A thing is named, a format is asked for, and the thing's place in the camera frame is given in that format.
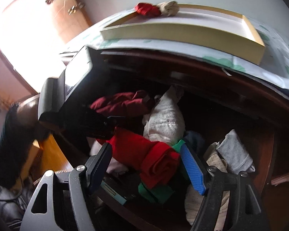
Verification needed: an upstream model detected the wooden door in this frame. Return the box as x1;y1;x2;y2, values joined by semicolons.
2;0;92;44

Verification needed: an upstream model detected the beige knitted underwear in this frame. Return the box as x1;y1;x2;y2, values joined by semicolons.
156;1;180;17

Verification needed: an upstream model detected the small red underwear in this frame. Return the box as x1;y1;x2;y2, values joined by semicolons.
134;3;161;17

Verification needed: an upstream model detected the white dotted underwear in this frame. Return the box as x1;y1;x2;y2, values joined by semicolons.
142;87;185;146

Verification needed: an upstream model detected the brass door knob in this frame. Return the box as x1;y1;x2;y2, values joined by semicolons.
68;2;85;15

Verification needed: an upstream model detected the grey folded underwear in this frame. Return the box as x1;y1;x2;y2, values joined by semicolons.
216;129;255;174

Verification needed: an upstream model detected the dark red underwear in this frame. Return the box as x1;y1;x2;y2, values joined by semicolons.
90;90;150;117

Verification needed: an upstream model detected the dark wooden dresser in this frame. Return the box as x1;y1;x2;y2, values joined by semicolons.
62;49;289;231

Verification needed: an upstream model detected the white green-patterned table cloth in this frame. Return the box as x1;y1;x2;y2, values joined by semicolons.
60;9;289;95

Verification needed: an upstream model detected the shallow gold cardboard tray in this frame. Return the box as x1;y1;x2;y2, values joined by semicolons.
101;4;266;65

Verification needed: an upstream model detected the bright red underwear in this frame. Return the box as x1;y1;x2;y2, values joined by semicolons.
97;128;180;189

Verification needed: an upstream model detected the green underwear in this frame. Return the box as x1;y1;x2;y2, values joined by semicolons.
138;139;187;203

